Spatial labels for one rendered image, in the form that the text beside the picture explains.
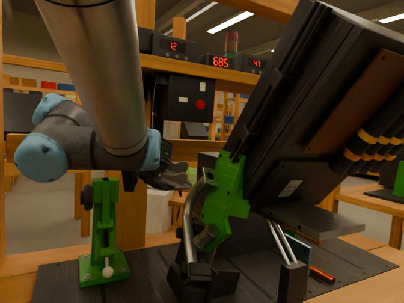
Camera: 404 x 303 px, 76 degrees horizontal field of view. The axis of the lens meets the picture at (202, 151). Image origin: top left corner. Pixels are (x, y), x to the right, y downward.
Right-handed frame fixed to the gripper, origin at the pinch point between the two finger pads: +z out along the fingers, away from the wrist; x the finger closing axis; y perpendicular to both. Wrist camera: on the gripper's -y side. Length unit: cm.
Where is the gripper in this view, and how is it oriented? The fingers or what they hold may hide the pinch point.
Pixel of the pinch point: (185, 185)
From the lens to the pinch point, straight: 65.3
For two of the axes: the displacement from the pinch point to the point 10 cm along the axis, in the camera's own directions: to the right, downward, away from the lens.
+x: 0.1, -6.6, 7.5
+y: 6.0, -6.0, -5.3
